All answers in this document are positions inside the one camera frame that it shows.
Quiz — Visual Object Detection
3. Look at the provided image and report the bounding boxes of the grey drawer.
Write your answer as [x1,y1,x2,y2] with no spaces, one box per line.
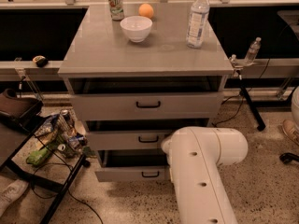
[87,130,172,150]
[71,92,223,121]
[95,149,169,182]

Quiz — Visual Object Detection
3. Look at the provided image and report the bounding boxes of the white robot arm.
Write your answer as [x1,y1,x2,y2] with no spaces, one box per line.
[161,127,248,224]

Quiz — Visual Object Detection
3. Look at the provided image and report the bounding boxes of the grey drawer cabinet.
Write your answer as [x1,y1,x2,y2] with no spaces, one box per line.
[57,2,235,154]

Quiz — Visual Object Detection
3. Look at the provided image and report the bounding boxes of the white bowl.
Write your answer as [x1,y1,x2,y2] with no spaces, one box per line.
[121,16,152,43]

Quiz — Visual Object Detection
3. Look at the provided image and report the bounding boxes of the pile of snack packages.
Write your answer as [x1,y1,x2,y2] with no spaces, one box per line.
[36,109,96,158]

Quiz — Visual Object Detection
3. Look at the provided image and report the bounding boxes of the orange fruit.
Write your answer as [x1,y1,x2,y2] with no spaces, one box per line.
[138,4,154,19]

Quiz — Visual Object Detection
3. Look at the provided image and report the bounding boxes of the large clear water bottle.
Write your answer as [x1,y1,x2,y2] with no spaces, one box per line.
[186,0,210,49]

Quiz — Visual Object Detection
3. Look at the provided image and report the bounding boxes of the green soda can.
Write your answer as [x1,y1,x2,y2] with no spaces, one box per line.
[108,0,124,21]

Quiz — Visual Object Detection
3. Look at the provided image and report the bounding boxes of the black tripod leg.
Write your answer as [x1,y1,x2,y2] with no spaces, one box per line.
[236,70,265,132]

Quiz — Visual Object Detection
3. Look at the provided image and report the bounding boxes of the black tape measure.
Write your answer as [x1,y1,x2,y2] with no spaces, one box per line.
[33,55,49,68]

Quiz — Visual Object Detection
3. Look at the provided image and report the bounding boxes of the small water bottle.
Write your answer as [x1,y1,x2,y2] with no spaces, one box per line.
[244,37,262,66]

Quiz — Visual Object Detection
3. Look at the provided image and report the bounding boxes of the green snack bag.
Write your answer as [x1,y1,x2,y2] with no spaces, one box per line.
[26,142,59,167]

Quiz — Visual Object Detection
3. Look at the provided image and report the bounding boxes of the brown bag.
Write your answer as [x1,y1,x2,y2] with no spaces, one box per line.
[0,89,43,130]

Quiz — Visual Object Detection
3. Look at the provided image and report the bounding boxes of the tan shoe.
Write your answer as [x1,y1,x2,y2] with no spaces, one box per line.
[282,119,299,146]

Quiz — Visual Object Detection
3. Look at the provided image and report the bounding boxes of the black chair caster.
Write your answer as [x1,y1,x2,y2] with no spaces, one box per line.
[279,152,299,164]

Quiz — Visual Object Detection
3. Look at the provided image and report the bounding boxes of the white shoe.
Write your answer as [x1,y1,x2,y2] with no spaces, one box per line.
[0,179,28,217]

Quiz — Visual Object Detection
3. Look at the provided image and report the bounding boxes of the black power adapter cable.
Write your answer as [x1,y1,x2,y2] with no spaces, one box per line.
[211,58,271,128]

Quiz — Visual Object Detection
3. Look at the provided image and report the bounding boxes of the black metal table frame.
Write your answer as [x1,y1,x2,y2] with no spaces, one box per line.
[0,117,88,224]

